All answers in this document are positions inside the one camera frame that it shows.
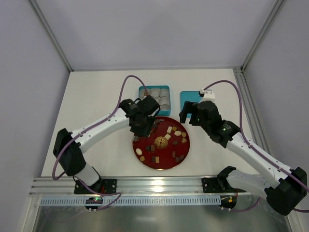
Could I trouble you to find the silver metal tongs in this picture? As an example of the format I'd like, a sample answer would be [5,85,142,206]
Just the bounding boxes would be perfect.
[132,135,139,142]

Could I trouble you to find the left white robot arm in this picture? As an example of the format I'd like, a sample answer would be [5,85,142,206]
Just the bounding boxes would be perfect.
[53,96,160,187]

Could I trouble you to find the teal square tin box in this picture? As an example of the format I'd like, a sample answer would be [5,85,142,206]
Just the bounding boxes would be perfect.
[138,86,171,116]

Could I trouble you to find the slotted cable duct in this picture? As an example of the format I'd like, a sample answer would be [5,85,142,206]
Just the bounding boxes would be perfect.
[40,195,221,207]

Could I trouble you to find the teal tin lid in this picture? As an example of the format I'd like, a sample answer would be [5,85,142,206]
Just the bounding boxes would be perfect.
[180,91,202,112]

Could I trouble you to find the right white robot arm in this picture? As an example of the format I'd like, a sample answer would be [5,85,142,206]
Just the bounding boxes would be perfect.
[179,101,309,216]

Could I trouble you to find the red round lacquer plate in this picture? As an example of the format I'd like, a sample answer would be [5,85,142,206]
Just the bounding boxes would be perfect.
[132,116,190,170]

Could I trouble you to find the dark textured chocolate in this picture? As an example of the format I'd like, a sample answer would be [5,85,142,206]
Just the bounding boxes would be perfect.
[145,145,151,151]

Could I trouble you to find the white oval swirl chocolate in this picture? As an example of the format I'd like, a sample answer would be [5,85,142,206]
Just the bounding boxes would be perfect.
[136,148,142,156]

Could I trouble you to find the aluminium front rail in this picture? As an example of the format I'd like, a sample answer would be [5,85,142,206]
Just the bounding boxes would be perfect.
[28,175,247,197]

